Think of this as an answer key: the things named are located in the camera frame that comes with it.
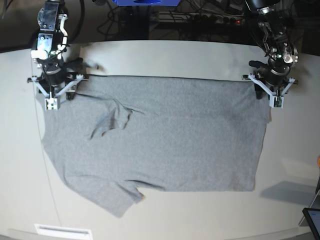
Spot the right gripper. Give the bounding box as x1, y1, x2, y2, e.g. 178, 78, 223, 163
27, 57, 88, 101

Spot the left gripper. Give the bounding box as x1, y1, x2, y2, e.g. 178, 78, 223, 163
248, 59, 297, 100

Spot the grey T-shirt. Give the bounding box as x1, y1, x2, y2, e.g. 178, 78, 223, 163
42, 76, 270, 218

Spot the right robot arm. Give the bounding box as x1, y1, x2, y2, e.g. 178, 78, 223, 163
27, 0, 85, 103

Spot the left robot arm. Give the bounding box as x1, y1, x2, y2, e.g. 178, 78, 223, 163
245, 0, 299, 101

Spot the blue box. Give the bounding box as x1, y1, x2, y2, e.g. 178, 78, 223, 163
112, 0, 180, 7

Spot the black power strip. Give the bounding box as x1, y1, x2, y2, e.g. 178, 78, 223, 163
150, 11, 245, 26

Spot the black tablet on stand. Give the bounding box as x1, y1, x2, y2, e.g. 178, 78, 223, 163
302, 208, 320, 240

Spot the white label strip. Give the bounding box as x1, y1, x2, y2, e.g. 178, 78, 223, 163
34, 223, 93, 240

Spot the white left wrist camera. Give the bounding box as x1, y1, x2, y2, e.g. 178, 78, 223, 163
269, 95, 284, 108

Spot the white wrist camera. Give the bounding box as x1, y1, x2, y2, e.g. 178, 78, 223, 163
44, 97, 60, 111
269, 95, 284, 108

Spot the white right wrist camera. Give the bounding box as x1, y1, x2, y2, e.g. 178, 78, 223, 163
44, 97, 60, 111

